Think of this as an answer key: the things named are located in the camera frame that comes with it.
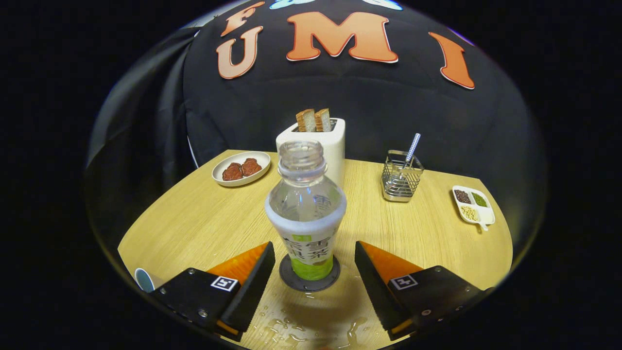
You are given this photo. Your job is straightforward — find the white divided bean dish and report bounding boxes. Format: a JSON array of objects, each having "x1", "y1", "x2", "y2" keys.
[{"x1": 452, "y1": 185, "x2": 496, "y2": 231}]

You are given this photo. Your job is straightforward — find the metal wire utensil holder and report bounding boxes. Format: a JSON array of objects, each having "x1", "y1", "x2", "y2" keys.
[{"x1": 381, "y1": 150, "x2": 425, "y2": 203}]

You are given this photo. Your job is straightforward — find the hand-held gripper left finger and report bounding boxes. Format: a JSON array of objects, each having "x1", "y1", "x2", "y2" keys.
[{"x1": 151, "y1": 242, "x2": 276, "y2": 342}]

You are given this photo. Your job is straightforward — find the white toaster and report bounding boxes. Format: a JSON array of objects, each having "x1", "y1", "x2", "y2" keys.
[{"x1": 276, "y1": 118, "x2": 346, "y2": 188}]

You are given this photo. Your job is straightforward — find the white cup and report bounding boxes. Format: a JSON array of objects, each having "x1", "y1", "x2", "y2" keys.
[{"x1": 135, "y1": 267, "x2": 164, "y2": 293}]

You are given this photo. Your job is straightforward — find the dark round coaster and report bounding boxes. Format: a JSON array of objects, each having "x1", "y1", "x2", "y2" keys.
[{"x1": 279, "y1": 253, "x2": 341, "y2": 292}]

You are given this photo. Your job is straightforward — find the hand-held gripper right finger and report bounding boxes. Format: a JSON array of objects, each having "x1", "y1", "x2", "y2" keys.
[{"x1": 355, "y1": 241, "x2": 491, "y2": 341}]

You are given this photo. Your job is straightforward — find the metal spoon checked handle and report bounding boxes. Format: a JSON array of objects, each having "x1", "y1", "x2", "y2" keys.
[{"x1": 398, "y1": 133, "x2": 422, "y2": 180}]

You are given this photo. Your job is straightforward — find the clear juice bottle green label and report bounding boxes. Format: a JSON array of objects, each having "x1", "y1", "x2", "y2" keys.
[{"x1": 265, "y1": 140, "x2": 347, "y2": 281}]

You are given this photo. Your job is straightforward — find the wooden table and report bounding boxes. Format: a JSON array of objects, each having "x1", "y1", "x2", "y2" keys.
[{"x1": 118, "y1": 150, "x2": 514, "y2": 350}]

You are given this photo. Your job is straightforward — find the white round plate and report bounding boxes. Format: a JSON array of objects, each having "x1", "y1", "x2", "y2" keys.
[{"x1": 212, "y1": 151, "x2": 271, "y2": 188}]

